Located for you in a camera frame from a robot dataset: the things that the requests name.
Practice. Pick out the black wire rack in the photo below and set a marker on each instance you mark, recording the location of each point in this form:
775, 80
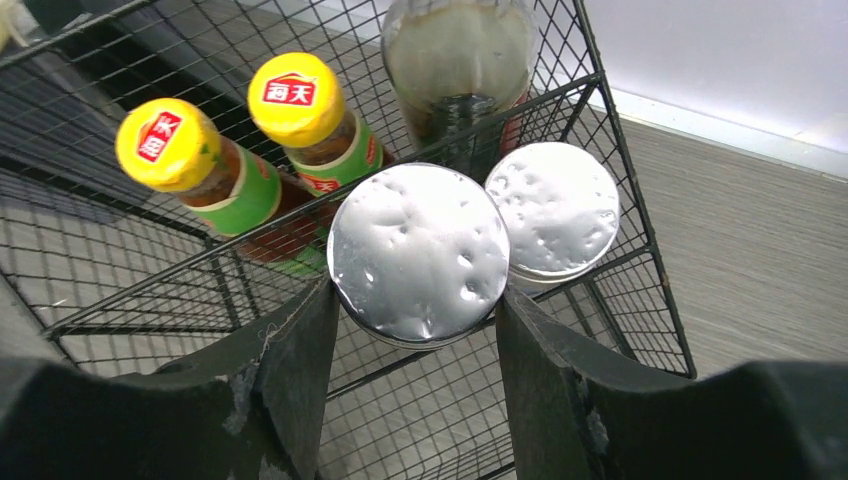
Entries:
119, 279

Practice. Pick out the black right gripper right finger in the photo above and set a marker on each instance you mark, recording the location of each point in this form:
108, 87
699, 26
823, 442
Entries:
578, 410

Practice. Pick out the black cap glass bottle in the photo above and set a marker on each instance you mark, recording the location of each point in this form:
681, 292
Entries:
453, 64

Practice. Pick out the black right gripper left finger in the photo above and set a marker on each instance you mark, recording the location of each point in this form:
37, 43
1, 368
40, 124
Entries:
249, 406

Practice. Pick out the yellow cap sauce bottle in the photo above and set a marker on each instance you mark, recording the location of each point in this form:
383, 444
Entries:
297, 101
171, 146

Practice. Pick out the glass jar white beads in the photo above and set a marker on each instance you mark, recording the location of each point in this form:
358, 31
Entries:
561, 208

